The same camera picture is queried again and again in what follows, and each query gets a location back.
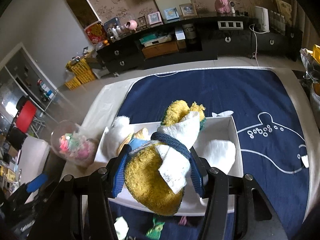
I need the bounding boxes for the white fluffy sock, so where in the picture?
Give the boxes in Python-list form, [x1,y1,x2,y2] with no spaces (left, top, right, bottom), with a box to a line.
[202,140,236,174]

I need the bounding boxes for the green knitted headband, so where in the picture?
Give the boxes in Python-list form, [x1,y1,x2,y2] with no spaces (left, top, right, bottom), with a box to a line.
[145,216,165,240]

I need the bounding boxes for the white plush bear denim overalls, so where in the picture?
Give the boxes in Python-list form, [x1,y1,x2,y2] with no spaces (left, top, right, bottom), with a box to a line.
[102,116,149,159]

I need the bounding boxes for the glass dome with pink rose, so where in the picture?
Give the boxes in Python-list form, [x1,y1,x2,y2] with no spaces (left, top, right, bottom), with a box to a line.
[50,120,98,168]

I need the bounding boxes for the white cardboard box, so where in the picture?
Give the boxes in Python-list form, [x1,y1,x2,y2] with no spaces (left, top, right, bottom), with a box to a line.
[94,114,245,217]

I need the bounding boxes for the navy blue printed cloth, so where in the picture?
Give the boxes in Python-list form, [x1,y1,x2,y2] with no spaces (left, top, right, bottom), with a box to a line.
[103,68,309,239]

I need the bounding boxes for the red chair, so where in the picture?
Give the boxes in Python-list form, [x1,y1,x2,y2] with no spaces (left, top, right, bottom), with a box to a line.
[16,100,37,133]

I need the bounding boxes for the yellow plastic crates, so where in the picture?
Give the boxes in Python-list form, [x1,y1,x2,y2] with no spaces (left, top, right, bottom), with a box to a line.
[65,58,97,90]

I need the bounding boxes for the wooden storage box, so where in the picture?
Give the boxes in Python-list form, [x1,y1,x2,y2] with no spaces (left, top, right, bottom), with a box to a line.
[142,41,178,59]

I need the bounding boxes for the black tv cabinet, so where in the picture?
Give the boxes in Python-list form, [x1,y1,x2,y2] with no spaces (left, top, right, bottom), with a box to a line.
[97,13,303,74]

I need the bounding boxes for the red festive box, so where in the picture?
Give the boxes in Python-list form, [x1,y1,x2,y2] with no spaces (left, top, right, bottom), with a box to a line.
[84,21,106,45]

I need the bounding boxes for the pink round speaker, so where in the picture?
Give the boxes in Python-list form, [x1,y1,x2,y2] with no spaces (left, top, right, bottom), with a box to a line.
[125,20,138,32]

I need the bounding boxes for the white air purifier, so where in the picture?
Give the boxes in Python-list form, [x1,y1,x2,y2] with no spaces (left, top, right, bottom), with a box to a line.
[254,6,270,33]

